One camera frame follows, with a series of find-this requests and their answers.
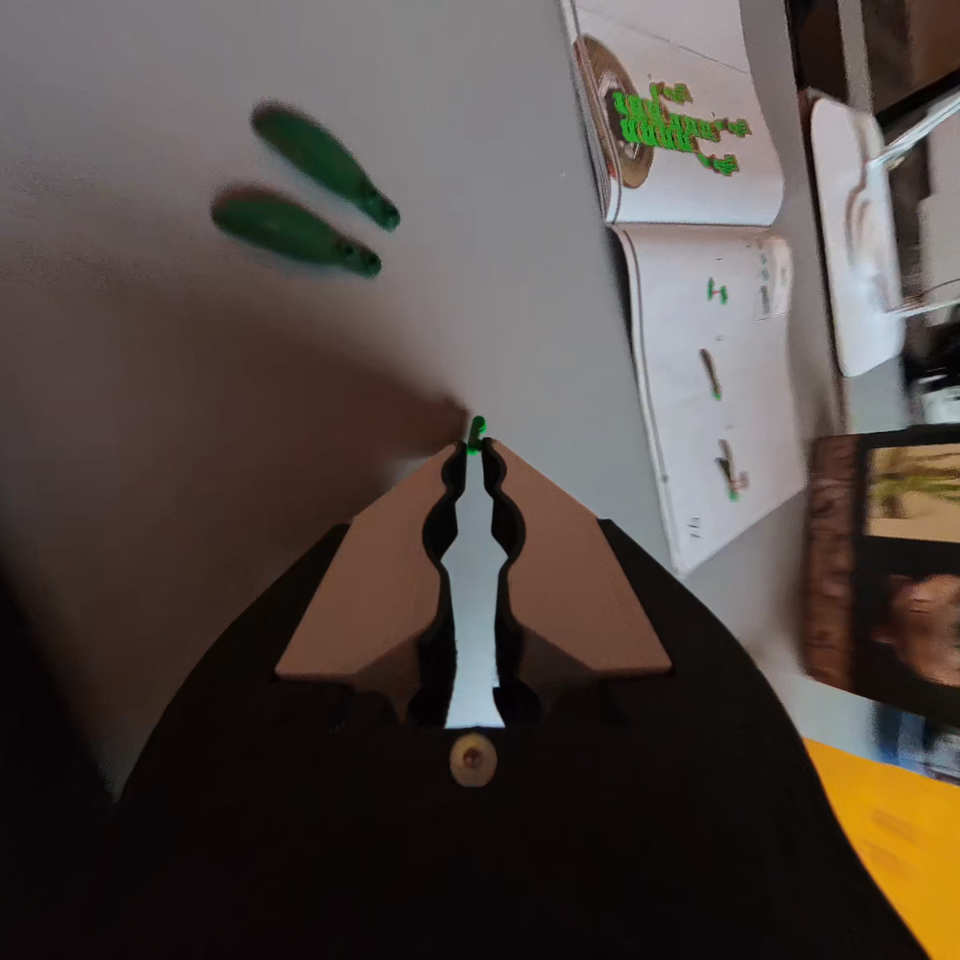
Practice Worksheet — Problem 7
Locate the dark lego box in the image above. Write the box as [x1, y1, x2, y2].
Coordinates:
[802, 429, 960, 710]

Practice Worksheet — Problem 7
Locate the white stand base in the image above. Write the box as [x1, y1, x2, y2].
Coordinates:
[808, 96, 910, 378]

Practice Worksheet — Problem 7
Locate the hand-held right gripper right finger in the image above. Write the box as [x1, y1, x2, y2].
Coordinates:
[480, 437, 674, 727]

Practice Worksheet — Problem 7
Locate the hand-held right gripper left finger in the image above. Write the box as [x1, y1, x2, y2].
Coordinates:
[275, 441, 469, 727]

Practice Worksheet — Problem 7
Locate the dark green lego leaf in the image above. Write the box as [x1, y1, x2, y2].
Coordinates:
[251, 101, 402, 232]
[211, 191, 384, 280]

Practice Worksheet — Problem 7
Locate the yellow plastic box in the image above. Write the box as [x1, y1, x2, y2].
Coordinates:
[802, 737, 960, 960]

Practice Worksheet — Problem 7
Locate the lego instruction booklet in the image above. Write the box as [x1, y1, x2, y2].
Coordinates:
[558, 0, 815, 579]

